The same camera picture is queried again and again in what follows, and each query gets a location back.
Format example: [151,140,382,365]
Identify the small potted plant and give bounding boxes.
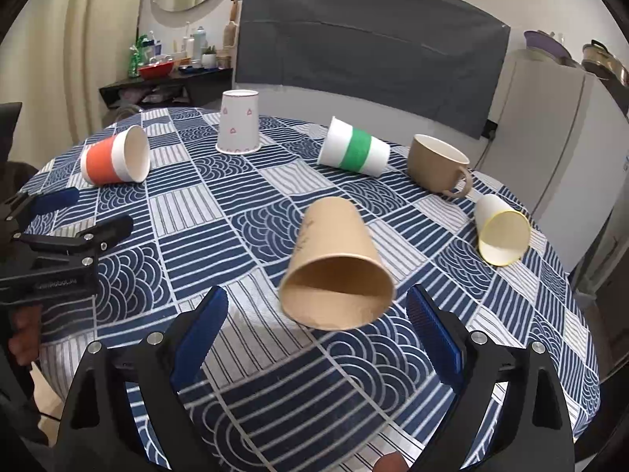
[202,45,217,69]

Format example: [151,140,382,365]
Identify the beige curtain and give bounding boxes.
[1,0,141,167]

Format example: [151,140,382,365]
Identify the blue patterned tablecloth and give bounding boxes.
[24,108,600,471]

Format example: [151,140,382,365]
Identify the red bowl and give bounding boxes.
[139,61,175,80]

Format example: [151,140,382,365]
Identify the orange and white paper cup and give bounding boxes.
[80,125,150,186]

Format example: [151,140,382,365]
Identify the brown paper cup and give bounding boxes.
[278,197,394,331]

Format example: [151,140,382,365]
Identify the steel cooking pot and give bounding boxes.
[582,39,628,87]

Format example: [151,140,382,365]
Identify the black side shelf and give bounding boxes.
[99,68,232,110]

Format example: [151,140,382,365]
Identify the white cup green band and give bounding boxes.
[316,116,390,178]

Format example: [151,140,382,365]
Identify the white spray bottle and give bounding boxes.
[192,26,207,62]

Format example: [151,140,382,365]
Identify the green plastic bottle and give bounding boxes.
[127,34,147,78]

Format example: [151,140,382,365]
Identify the white refrigerator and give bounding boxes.
[480,59,628,271]

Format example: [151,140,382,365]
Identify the white cup pink hearts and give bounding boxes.
[215,88,261,155]

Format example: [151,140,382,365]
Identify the white cup yellow rim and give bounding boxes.
[475,194,531,266]

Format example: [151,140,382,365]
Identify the purple basin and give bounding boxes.
[524,30,572,61]

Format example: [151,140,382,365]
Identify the left hand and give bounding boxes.
[9,306,42,365]

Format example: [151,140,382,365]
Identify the beige ceramic mug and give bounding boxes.
[407,134,473,198]

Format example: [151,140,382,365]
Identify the right hand thumb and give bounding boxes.
[372,452,408,472]

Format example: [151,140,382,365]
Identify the dark grey cloth cover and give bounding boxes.
[235,0,511,138]

